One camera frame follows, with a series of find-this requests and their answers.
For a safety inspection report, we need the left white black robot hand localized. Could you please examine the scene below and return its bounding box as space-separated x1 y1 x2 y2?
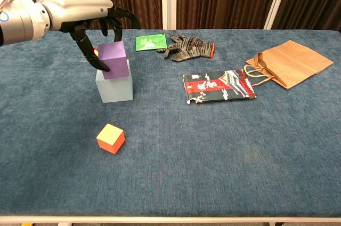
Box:
36 0 141 72

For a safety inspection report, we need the large light blue cube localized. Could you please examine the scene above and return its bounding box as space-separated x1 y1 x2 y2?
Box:
95 59 134 103

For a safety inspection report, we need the purple cube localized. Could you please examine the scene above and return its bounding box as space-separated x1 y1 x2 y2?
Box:
97 41 128 80

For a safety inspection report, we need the grey striped work glove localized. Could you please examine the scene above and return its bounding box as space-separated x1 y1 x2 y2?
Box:
156 34 216 63

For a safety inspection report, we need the brown paper bag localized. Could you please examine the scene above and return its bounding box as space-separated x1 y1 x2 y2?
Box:
243 39 334 90

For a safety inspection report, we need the dark patterned paper bag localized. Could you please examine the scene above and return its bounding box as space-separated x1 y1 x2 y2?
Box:
182 69 258 106

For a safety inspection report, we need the green foil packet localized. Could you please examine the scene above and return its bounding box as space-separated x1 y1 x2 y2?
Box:
135 33 168 52

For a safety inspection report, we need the blue table mat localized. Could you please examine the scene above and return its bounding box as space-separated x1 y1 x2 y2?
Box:
0 29 341 217

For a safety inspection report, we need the small orange yellow cube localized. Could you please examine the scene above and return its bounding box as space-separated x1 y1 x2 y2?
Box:
96 123 126 155

